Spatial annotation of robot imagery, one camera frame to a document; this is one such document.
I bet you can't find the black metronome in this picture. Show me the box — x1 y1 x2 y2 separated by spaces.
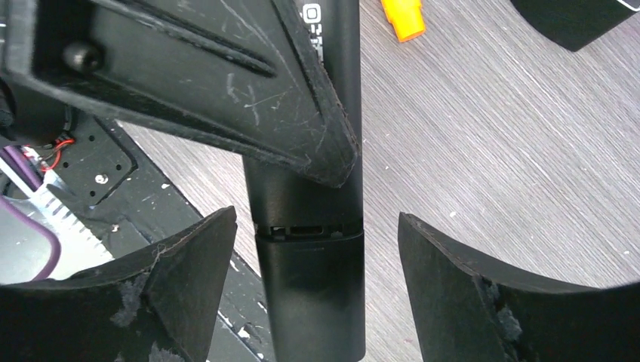
511 0 639 52

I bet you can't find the black remote control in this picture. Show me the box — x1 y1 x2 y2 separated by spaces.
242 0 367 362

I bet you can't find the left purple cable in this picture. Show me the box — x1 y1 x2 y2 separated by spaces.
0 145 63 284

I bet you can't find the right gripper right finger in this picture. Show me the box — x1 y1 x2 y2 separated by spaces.
398 213 639 361

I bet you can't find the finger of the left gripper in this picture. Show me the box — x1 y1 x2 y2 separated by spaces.
1 1 360 188

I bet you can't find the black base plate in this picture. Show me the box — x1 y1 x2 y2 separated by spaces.
52 112 275 361

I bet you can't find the orange marker pen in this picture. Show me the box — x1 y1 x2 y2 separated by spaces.
381 0 426 42

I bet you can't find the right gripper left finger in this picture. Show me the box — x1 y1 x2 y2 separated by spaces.
1 207 237 361

